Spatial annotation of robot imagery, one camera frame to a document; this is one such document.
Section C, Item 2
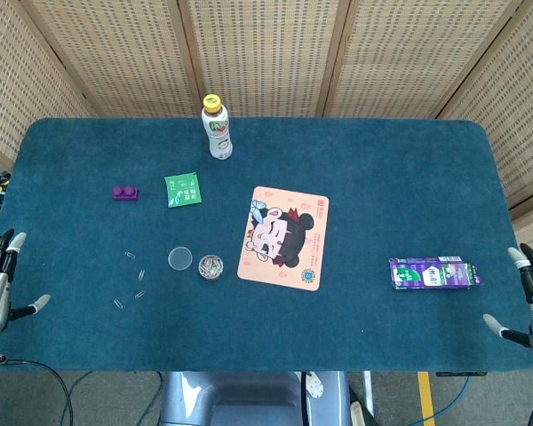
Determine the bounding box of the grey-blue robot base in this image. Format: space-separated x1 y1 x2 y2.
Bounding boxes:
159 371 352 426

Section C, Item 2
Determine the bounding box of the flattened purple milk carton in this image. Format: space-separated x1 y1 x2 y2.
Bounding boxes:
388 255 485 291

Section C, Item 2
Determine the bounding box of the purple toy building block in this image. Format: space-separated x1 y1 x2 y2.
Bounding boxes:
112 185 141 203

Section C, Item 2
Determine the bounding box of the clear round plastic lid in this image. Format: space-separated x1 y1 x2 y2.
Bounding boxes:
167 246 194 272

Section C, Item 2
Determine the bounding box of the blue felt table cloth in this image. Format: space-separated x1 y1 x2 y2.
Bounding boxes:
0 117 533 373

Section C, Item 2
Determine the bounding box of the woven folding screen panel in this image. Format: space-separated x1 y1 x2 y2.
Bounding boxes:
320 0 532 120
177 0 353 119
439 0 533 212
20 0 201 119
0 0 92 165

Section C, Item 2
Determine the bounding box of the clear jar of paper clips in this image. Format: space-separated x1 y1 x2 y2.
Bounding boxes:
197 254 226 281

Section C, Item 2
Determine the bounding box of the green sachet packet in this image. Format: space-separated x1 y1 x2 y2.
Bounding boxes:
163 171 203 209

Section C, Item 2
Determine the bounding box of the cartoon girl mouse pad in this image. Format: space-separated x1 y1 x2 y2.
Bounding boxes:
236 185 330 292

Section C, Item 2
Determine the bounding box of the yellow-capped drink bottle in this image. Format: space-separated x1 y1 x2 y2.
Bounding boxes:
200 94 234 161

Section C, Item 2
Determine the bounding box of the black robot hand cable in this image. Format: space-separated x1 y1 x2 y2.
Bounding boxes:
0 358 75 426

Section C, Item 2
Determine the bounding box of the blue floor cable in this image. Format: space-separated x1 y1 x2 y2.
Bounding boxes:
437 376 473 421

